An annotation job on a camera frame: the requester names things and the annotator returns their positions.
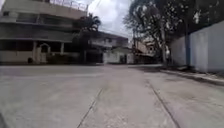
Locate low house with white gate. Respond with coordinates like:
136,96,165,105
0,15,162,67
79,30,135,65

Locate brown building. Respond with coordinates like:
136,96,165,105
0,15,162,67
133,37,160,65

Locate grey concrete road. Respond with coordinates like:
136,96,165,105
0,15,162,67
0,63,224,128

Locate palm tree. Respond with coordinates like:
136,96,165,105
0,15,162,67
73,13,102,64

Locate large dark trees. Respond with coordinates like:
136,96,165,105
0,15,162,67
122,0,224,66

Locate raised concrete kerb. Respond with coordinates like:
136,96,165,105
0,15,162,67
159,67,224,86

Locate large multi-storey concrete building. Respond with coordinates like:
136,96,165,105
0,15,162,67
0,0,90,65

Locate white boundary wall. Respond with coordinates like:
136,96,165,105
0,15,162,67
169,20,224,74

